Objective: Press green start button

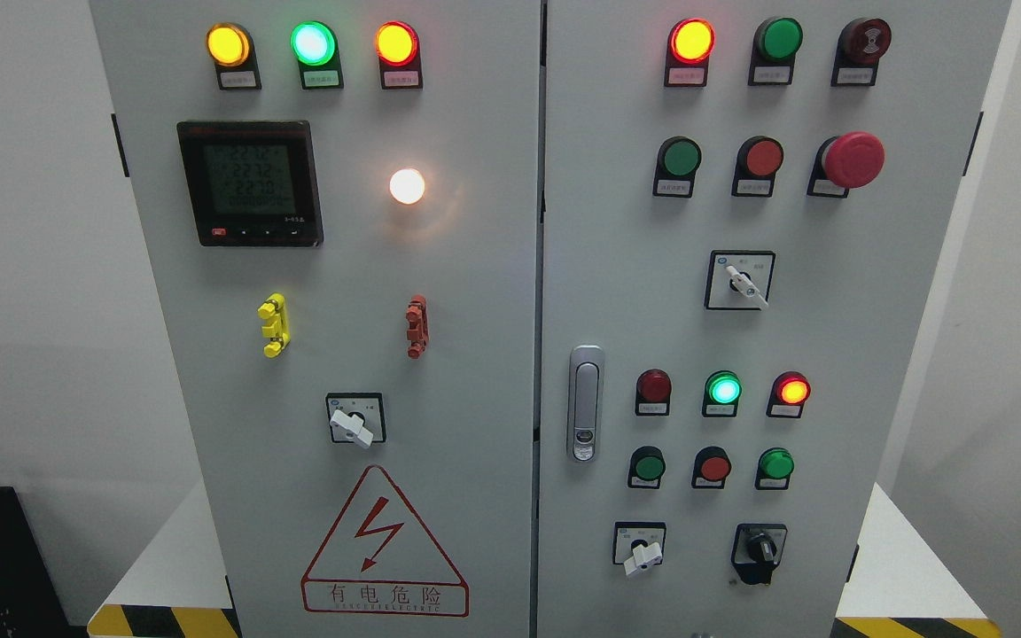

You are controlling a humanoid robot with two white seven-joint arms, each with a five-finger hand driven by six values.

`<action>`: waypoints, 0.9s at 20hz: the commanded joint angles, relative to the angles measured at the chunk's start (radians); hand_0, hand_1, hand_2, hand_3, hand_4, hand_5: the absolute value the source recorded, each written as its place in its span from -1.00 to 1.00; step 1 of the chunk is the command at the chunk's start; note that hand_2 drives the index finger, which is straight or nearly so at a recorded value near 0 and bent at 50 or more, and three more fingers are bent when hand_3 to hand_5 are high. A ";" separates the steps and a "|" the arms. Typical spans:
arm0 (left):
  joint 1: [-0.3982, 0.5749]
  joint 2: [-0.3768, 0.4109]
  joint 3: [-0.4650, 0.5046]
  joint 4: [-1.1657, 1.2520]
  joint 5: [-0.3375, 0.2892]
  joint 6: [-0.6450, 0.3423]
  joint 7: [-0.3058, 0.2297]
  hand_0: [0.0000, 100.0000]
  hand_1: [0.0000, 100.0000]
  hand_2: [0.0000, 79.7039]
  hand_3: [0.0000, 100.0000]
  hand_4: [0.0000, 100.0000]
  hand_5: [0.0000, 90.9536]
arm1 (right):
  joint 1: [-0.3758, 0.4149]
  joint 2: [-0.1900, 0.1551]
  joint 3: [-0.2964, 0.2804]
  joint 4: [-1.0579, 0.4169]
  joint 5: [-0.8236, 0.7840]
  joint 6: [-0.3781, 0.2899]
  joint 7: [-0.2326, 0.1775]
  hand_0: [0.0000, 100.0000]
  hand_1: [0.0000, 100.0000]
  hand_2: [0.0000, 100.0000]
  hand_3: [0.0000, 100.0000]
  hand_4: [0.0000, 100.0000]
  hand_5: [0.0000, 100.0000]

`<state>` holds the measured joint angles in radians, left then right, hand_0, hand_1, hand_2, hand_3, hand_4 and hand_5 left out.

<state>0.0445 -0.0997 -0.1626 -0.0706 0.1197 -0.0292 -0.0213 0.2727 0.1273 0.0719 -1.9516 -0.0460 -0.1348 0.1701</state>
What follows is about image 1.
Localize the silver cabinet door handle lock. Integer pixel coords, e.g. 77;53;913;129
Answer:
567;345;604;462

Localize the green indicator light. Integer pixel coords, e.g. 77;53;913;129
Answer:
289;20;344;90
748;16;805;86
701;370;742;418

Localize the lower red push button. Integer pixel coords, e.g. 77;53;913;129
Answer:
691;446;733;489

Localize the green indicator light top left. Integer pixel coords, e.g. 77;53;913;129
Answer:
289;20;344;90

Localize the bottom white rotary selector switch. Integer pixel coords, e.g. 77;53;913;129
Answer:
612;521;667;578

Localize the yellow indicator light top left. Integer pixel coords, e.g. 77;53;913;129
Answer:
204;23;261;90

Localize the red electrical hazard warning sticker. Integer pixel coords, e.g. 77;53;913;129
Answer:
300;464;470;618

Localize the green start button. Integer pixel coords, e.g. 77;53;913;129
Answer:
627;446;667;489

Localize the upper green push button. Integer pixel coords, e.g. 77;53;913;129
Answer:
652;135;702;198

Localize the lower right green push button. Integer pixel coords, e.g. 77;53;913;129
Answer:
753;446;795;490

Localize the yellow terminal connector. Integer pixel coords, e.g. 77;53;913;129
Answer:
258;293;291;359

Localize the dark red buzzer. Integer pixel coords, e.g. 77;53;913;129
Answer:
831;17;892;86

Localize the black digital power meter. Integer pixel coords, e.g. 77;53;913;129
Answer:
175;120;324;247

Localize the white platform with hazard stripes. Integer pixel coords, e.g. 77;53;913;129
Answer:
88;485;1001;637

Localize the grey electrical control cabinet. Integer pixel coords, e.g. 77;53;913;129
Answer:
90;1;1012;637

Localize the lit red-orange indicator top right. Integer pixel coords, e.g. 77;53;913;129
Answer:
663;18;716;88

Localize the lower right red indicator light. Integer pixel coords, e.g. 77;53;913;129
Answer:
767;371;811;419

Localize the left door rotary selector switch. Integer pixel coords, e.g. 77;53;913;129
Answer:
324;393;386;449

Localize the red emergency stop mushroom button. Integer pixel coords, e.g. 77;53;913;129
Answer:
807;132;885;198

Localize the green indicator light top right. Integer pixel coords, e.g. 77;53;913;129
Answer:
748;16;805;86

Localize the orange indicator light top left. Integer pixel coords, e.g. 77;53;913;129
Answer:
374;20;423;89

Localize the red push button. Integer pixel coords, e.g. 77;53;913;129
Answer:
691;446;733;489
732;135;783;198

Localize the upper red push button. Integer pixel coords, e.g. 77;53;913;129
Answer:
732;135;783;198

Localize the green push button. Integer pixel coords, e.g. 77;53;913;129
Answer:
753;446;795;490
652;135;702;198

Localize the lower left red indicator light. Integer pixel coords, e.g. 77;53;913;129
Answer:
635;369;672;416

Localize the bottom black knob selector switch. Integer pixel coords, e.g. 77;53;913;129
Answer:
730;524;789;586

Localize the red terminal connector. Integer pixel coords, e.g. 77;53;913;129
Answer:
405;294;429;360

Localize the white glowing indicator lamp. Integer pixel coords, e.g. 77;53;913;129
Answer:
388;168;426;206

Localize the lower middle green indicator light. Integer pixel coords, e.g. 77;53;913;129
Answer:
701;370;742;418

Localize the upper right rotary selector switch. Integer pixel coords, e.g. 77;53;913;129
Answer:
704;250;776;310

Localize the red indicator light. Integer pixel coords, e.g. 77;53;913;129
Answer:
635;369;672;416
767;371;811;419

